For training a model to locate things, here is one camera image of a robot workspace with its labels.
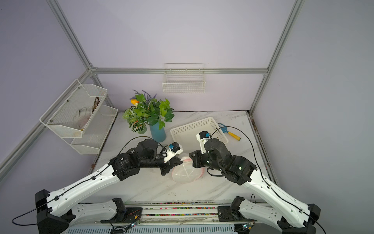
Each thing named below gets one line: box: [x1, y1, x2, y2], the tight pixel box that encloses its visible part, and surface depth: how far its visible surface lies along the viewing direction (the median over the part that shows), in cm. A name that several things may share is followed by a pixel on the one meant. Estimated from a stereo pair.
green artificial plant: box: [122, 89, 175, 135], surface depth 79 cm
